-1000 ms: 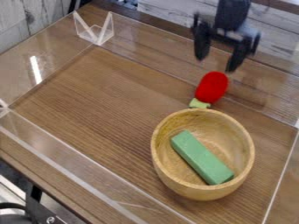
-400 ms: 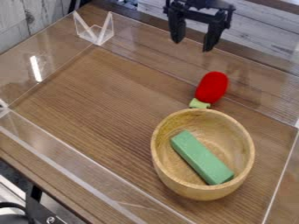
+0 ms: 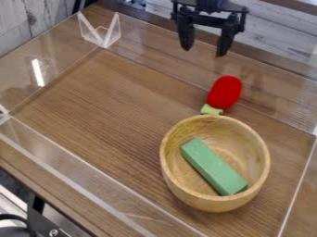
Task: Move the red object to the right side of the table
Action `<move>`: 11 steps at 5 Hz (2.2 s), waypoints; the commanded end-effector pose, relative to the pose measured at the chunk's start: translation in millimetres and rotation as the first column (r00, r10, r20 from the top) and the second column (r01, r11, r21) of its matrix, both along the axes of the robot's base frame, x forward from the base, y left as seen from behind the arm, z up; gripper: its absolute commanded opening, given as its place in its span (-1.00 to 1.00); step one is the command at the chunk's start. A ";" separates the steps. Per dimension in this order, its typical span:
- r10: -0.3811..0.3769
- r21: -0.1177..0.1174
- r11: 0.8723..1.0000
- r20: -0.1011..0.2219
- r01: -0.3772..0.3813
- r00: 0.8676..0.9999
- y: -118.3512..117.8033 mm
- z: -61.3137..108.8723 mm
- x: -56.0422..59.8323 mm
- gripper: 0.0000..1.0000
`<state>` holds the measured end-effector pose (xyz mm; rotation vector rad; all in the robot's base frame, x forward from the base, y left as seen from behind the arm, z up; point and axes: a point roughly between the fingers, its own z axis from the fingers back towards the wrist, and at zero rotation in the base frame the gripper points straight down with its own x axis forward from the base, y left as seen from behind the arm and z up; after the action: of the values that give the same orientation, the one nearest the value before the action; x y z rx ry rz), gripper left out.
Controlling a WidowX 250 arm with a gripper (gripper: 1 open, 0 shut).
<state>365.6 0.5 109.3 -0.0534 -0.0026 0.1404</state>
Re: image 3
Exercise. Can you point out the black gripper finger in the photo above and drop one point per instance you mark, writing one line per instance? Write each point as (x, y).
(186, 31)
(226, 39)

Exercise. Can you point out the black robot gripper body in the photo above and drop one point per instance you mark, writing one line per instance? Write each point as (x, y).
(213, 13)

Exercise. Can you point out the red plush strawberry toy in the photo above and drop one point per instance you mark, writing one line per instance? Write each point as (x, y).
(223, 95)

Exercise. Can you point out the wooden bowl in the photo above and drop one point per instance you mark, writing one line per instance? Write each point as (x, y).
(239, 147)

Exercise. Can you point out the green rectangular block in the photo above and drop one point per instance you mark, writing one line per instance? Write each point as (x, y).
(219, 175)

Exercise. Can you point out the black table leg bracket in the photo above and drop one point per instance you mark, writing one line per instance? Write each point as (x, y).
(48, 223)

